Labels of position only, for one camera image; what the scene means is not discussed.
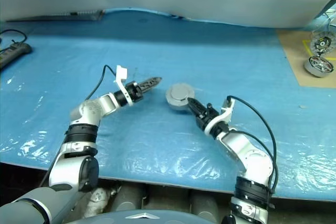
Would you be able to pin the white rounded lump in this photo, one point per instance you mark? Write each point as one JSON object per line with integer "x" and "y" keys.
{"x": 97, "y": 203}

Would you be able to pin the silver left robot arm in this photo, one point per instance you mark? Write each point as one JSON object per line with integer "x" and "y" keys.
{"x": 86, "y": 119}

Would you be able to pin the blue plastic table cover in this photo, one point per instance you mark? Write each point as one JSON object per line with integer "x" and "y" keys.
{"x": 78, "y": 58}

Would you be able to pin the grey round motor lid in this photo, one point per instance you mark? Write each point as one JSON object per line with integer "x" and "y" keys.
{"x": 181, "y": 92}

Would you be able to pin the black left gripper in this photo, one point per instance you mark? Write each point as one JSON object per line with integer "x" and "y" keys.
{"x": 135, "y": 94}

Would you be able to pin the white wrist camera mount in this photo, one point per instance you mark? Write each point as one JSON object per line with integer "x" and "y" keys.
{"x": 122, "y": 73}
{"x": 226, "y": 113}

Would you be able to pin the dark grey power strip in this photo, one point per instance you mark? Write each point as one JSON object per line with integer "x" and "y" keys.
{"x": 15, "y": 51}

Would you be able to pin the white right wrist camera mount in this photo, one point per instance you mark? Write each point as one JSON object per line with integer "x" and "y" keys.
{"x": 226, "y": 113}

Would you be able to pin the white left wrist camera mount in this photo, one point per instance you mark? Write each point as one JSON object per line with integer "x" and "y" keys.
{"x": 122, "y": 73}

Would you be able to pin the dark grey rounded shape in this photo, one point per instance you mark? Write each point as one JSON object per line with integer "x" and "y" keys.
{"x": 130, "y": 197}
{"x": 204, "y": 204}

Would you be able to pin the grey motor housing with rotor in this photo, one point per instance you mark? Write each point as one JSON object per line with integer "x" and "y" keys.
{"x": 319, "y": 66}

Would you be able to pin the brown cardboard sheet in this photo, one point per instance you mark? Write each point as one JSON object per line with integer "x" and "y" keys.
{"x": 294, "y": 61}

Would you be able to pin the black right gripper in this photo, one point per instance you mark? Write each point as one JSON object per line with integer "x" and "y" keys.
{"x": 207, "y": 117}

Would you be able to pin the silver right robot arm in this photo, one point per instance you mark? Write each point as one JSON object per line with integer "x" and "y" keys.
{"x": 249, "y": 155}

